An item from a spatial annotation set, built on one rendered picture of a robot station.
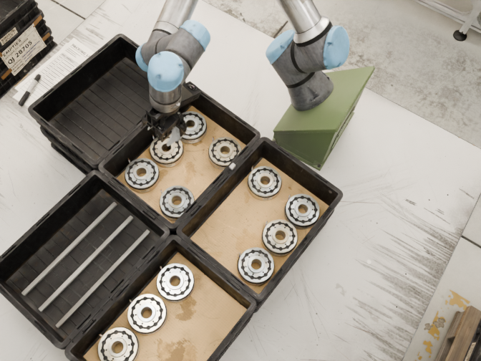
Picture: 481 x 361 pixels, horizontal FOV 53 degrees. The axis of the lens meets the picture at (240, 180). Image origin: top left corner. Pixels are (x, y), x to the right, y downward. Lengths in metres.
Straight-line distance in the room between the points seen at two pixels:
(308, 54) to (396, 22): 1.77
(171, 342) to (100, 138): 0.67
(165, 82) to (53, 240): 0.65
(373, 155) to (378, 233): 0.29
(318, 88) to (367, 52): 1.41
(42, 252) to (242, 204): 0.59
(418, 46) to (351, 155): 1.47
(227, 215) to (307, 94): 0.47
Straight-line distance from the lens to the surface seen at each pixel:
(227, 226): 1.43
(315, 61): 1.45
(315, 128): 1.50
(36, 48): 2.52
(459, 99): 2.96
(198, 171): 1.50
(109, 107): 1.65
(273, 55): 1.52
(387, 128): 1.83
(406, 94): 2.86
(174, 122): 1.24
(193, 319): 1.37
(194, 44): 1.12
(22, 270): 1.50
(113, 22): 2.05
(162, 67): 1.06
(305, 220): 1.43
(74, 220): 1.50
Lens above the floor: 2.18
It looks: 65 degrees down
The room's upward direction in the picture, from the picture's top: 6 degrees clockwise
